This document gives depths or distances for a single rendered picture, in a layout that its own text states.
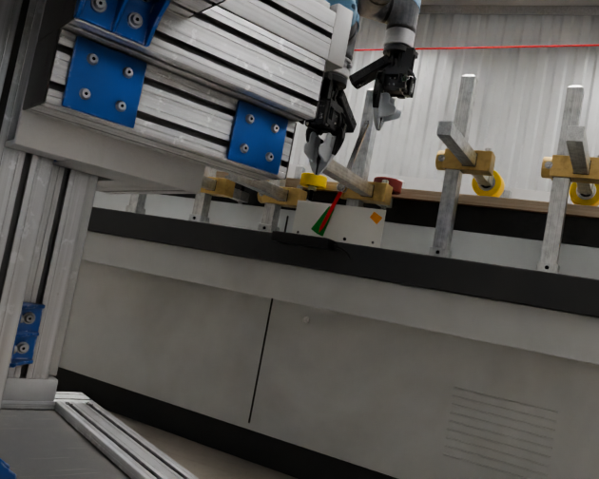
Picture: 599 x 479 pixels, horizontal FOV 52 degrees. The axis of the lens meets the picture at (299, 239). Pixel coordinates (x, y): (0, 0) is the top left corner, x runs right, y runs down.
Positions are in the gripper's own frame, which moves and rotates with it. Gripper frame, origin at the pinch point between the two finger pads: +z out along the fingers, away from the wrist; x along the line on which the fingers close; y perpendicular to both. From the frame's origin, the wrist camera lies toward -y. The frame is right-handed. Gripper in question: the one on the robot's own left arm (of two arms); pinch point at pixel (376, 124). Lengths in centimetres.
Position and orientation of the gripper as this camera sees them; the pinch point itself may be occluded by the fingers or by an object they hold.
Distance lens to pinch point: 159.8
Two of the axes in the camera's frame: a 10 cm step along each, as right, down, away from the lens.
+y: 8.7, 1.3, -4.7
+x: 4.5, 1.5, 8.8
